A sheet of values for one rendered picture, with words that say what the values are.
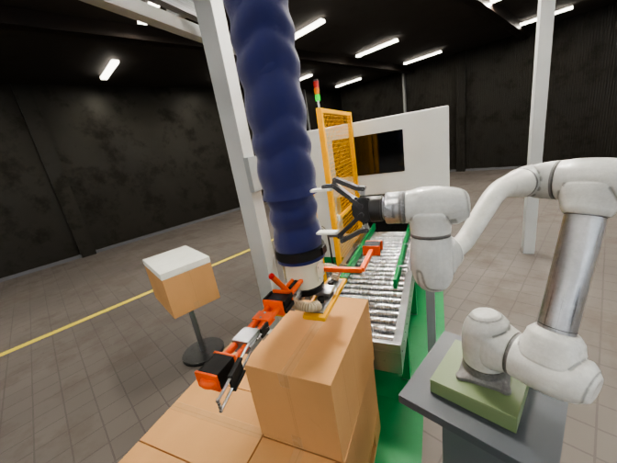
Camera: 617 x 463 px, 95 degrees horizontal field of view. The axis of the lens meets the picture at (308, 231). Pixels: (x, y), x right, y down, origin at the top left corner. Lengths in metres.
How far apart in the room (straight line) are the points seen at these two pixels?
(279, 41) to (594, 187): 1.07
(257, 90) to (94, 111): 8.22
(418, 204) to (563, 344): 0.65
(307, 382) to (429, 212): 0.79
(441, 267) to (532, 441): 0.74
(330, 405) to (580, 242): 0.99
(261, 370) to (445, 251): 0.88
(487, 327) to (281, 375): 0.79
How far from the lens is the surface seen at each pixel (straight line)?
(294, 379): 1.25
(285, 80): 1.11
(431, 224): 0.78
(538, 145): 4.38
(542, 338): 1.20
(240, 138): 2.58
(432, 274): 0.82
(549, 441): 1.40
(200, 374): 0.88
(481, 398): 1.36
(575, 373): 1.21
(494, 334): 1.26
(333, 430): 1.36
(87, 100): 9.25
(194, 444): 1.74
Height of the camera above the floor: 1.79
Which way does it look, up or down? 17 degrees down
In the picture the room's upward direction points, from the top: 9 degrees counter-clockwise
